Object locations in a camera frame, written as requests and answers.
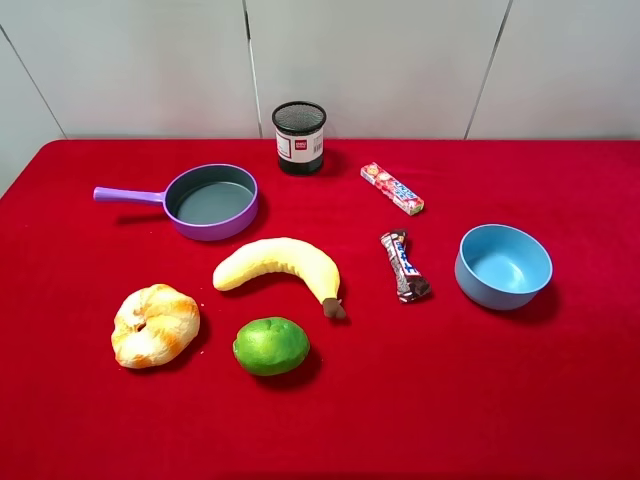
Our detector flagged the purple toy frying pan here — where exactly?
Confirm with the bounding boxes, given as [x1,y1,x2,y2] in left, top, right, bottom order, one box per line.
[93,164,259,242]

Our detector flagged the green toy lime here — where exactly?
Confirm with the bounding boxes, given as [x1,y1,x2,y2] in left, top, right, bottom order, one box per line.
[232,317,310,376]

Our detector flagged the yellow plush banana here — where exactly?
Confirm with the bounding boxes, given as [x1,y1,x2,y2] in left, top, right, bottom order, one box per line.
[212,237,346,320]

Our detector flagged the red table cloth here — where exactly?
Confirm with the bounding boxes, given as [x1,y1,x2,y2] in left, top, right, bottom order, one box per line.
[1,140,639,479]

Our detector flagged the red Hi-Chew candy box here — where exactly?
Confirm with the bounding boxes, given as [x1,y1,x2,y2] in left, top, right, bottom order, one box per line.
[360,162,424,216]

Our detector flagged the toy croissant bread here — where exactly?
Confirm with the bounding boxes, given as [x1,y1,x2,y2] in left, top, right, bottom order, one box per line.
[111,284,200,369]

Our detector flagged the black mesh pen holder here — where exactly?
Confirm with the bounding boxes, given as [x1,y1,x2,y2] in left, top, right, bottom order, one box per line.
[272,101,327,176]

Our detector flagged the blue plastic bowl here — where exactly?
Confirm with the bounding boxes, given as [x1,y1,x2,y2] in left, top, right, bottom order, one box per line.
[454,224,553,311]

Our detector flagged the brown chocolate bar wrapper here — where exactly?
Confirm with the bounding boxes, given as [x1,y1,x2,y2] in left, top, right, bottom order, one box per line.
[380,229,431,303]

